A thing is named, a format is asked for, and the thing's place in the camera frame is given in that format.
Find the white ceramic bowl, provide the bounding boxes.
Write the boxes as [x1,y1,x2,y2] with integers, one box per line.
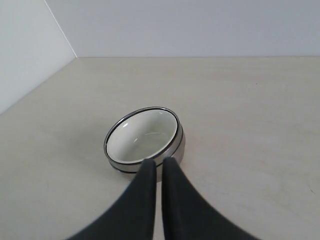
[106,109,179,164]

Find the ribbed steel bowl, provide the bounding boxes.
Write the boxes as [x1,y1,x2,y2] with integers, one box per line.
[103,106,185,174]

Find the plain steel bowl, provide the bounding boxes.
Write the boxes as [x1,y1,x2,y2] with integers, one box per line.
[104,126,186,175]

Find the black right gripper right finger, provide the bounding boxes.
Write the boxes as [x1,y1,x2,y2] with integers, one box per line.
[162,157,257,240]

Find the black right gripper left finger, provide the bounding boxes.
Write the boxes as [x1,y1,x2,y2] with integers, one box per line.
[70,159,157,240]

